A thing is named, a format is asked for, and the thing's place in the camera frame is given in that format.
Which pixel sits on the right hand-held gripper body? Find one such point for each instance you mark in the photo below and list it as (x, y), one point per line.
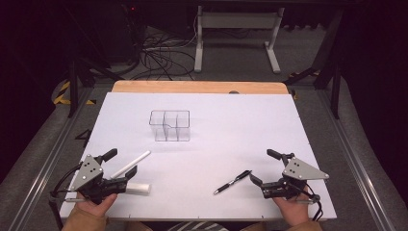
(298, 173)

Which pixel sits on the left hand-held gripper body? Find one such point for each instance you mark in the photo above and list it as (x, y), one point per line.
(91, 179)

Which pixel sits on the white pen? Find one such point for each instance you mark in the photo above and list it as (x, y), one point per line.
(133, 163)

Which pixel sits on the black pen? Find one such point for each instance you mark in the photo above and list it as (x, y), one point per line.
(232, 182)

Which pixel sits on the clear acrylic organizer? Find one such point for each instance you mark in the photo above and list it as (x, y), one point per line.
(170, 125)

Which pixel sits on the person's left hand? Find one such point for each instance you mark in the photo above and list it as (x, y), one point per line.
(96, 208)

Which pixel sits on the person's right hand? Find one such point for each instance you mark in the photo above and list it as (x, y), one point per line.
(293, 211)

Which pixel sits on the white eraser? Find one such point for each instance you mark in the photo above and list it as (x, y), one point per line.
(139, 188)

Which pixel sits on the white table cover board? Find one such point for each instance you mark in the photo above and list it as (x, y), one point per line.
(224, 144)

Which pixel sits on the yellow black hazard tape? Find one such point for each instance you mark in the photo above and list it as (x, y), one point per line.
(61, 100)

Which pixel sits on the black metal stand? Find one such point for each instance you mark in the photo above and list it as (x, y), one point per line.
(73, 89)
(335, 93)

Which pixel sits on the person's striped shirt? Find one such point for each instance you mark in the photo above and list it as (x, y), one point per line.
(195, 226)

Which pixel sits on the aluminium floor rail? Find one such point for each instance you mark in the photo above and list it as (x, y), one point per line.
(48, 166)
(352, 160)

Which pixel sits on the white metal stand frame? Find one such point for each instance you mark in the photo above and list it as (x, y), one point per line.
(237, 20)

